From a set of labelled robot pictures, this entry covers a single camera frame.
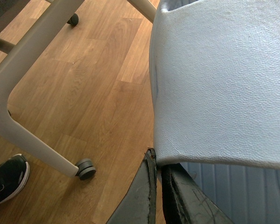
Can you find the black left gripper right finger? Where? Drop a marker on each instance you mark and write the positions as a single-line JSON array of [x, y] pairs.
[[184, 202]]

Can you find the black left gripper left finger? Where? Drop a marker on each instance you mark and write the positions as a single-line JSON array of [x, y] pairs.
[[139, 204]]

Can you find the grey chair caster wheel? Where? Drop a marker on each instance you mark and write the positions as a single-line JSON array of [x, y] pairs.
[[86, 169]]

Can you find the far black caster wheel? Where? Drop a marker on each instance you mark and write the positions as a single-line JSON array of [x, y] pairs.
[[74, 20]]

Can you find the grey office chair base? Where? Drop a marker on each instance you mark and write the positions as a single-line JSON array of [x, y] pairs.
[[19, 59]]

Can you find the black white sneaker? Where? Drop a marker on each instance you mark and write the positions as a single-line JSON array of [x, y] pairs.
[[14, 174]]

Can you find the light blue slide sandal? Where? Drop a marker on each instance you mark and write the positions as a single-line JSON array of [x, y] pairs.
[[215, 82]]

